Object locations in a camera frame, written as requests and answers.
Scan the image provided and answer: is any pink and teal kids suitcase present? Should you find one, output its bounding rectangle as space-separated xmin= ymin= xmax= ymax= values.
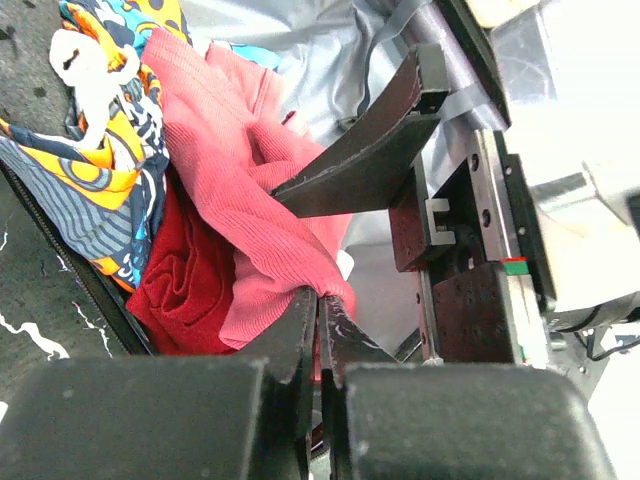
xmin=0 ymin=0 xmax=511 ymax=366

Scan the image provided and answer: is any maroon red garment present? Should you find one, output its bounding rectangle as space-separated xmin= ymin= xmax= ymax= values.
xmin=143 ymin=29 xmax=356 ymax=350

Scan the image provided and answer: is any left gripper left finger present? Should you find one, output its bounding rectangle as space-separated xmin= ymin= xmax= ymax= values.
xmin=1 ymin=288 xmax=318 ymax=479

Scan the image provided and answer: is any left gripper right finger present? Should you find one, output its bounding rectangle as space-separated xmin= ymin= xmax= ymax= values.
xmin=318 ymin=297 xmax=615 ymax=479

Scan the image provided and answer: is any white tube bottle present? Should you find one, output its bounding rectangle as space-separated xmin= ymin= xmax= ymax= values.
xmin=336 ymin=250 xmax=355 ymax=281

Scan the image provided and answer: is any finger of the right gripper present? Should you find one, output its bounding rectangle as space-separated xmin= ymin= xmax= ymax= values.
xmin=271 ymin=44 xmax=450 ymax=218

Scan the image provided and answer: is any bright red garment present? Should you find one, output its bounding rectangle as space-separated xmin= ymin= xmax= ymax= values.
xmin=126 ymin=171 xmax=236 ymax=356

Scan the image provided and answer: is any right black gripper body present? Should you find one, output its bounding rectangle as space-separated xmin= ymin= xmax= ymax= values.
xmin=389 ymin=130 xmax=555 ymax=365

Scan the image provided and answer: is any colourful patterned cloth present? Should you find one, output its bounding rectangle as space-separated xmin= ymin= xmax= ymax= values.
xmin=0 ymin=0 xmax=281 ymax=294

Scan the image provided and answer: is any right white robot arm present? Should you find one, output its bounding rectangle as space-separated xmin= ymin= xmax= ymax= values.
xmin=273 ymin=1 xmax=639 ymax=368

